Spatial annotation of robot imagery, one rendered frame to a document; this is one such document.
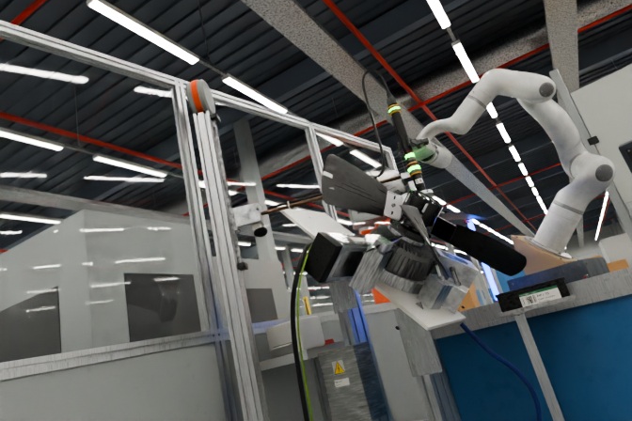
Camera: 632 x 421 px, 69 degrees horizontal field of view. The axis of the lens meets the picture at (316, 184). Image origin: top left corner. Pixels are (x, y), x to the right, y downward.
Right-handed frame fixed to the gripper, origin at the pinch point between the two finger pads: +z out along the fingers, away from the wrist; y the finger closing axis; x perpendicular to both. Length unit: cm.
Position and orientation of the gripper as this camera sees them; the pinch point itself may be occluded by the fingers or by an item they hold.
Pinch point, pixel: (405, 144)
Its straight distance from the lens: 172.4
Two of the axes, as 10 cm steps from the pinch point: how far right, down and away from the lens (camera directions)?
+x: -2.2, -9.1, 3.4
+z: -6.5, -1.2, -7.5
